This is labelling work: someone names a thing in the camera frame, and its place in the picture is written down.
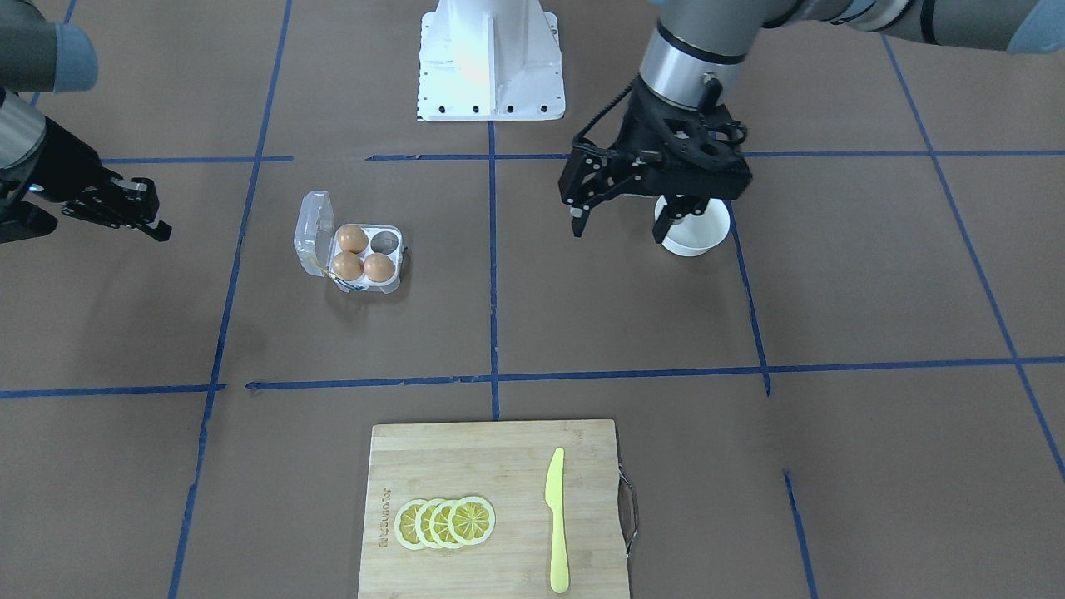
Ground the yellow plastic knife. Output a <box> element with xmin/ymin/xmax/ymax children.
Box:
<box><xmin>544</xmin><ymin>447</ymin><xmax>570</xmax><ymax>595</ymax></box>

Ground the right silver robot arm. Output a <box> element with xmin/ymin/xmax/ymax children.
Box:
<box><xmin>1</xmin><ymin>1</ymin><xmax>171</xmax><ymax>243</ymax></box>

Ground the clear plastic egg box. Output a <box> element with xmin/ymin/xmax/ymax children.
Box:
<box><xmin>293</xmin><ymin>191</ymin><xmax>406</xmax><ymax>295</ymax></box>

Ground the yellow lemon slice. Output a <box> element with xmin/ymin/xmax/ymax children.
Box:
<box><xmin>394</xmin><ymin>499</ymin><xmax>428</xmax><ymax>551</ymax></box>

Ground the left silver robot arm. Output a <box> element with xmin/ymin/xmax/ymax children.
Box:
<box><xmin>557</xmin><ymin>1</ymin><xmax>1063</xmax><ymax>244</ymax></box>

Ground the brown egg in box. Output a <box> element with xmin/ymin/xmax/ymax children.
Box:
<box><xmin>330</xmin><ymin>250</ymin><xmax>364</xmax><ymax>284</ymax></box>
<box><xmin>335</xmin><ymin>224</ymin><xmax>368</xmax><ymax>255</ymax></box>

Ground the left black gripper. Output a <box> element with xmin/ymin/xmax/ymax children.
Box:
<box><xmin>558</xmin><ymin>75</ymin><xmax>753</xmax><ymax>244</ymax></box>

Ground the wooden cutting board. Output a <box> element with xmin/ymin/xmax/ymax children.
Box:
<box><xmin>357</xmin><ymin>418</ymin><xmax>632</xmax><ymax>598</ymax></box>

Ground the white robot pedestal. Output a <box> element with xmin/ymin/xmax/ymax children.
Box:
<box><xmin>416</xmin><ymin>1</ymin><xmax>567</xmax><ymax>122</ymax></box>

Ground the brown egg carried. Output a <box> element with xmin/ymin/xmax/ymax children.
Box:
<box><xmin>363</xmin><ymin>253</ymin><xmax>397</xmax><ymax>284</ymax></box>

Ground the white paper bowl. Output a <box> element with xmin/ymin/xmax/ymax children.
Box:
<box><xmin>661</xmin><ymin>198</ymin><xmax>733</xmax><ymax>257</ymax></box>

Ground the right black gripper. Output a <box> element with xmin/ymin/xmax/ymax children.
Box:
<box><xmin>1</xmin><ymin>118</ymin><xmax>174</xmax><ymax>244</ymax></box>

